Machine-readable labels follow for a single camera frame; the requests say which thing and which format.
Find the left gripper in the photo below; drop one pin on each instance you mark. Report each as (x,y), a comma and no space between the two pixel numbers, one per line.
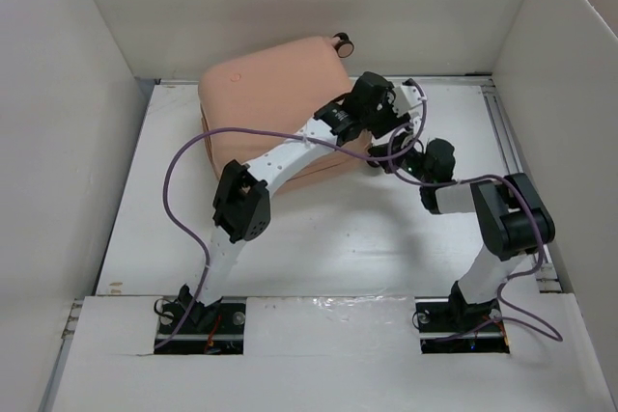
(392,118)

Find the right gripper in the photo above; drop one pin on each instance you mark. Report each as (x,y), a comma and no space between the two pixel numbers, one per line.
(390,153)

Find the pink hardshell suitcase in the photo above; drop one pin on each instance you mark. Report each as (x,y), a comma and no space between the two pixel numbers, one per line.
(276,90)

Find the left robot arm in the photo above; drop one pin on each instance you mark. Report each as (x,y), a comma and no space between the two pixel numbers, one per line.
(243,195)

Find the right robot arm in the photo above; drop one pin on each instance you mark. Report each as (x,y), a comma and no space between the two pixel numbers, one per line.
(507,212)

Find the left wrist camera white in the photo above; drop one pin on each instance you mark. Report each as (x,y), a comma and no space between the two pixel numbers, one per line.
(408,96)

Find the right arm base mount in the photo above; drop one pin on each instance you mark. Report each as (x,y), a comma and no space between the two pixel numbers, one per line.
(443,329)

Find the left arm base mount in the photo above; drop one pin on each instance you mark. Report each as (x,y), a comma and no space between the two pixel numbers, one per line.
(222,335)

